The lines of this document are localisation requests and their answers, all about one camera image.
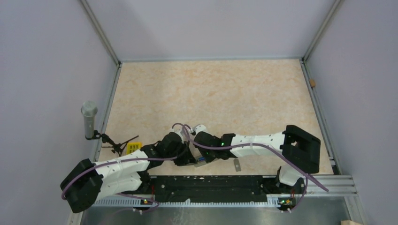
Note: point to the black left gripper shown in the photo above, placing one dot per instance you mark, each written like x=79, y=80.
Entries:
x=187, y=158

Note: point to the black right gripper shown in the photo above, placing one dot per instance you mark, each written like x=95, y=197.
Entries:
x=208, y=159

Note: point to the grey battery cover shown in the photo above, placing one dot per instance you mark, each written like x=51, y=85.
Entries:
x=237, y=165

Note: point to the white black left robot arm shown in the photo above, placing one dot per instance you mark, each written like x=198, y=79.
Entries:
x=90, y=181

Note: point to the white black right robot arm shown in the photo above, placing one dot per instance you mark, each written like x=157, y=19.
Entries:
x=299, y=149

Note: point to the yellow clamp tool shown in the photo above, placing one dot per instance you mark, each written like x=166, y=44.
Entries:
x=132, y=147

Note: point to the grey microphone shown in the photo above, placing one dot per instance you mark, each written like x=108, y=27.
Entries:
x=89, y=111

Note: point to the small tan block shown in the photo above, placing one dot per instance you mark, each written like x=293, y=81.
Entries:
x=312, y=83

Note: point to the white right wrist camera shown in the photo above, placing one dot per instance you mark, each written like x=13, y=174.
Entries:
x=199, y=128

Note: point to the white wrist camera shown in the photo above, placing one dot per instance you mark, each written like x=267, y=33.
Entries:
x=180, y=133
x=199, y=128

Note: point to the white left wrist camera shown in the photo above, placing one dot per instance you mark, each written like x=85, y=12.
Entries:
x=180, y=133

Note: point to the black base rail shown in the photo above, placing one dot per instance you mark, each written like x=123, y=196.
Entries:
x=217, y=189

